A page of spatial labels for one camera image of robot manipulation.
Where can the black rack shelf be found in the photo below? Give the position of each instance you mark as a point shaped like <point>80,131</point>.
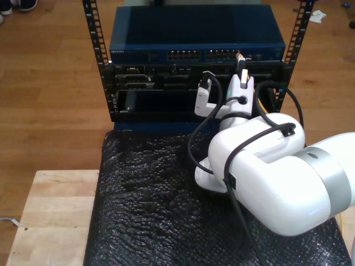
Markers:
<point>161,105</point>

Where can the blue base board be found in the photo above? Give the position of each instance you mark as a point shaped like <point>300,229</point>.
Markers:
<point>166,127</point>

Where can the crumpled white paper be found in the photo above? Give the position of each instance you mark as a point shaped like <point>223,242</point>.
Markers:
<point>317,16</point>

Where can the black rack server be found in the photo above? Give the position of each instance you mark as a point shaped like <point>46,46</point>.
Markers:
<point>138,77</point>

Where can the small dark floor object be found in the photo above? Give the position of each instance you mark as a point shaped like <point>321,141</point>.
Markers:
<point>352,24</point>

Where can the small blue floor object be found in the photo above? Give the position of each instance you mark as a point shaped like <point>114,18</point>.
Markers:
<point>345,4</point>

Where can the black bubble wrap mat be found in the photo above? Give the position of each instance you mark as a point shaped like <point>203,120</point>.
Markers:
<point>138,221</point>

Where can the blue network switch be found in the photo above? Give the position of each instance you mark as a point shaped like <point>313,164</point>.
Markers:
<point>194,27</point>

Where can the black perforated rack post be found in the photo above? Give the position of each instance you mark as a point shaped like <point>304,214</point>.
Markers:
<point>95,30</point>
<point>298,27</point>

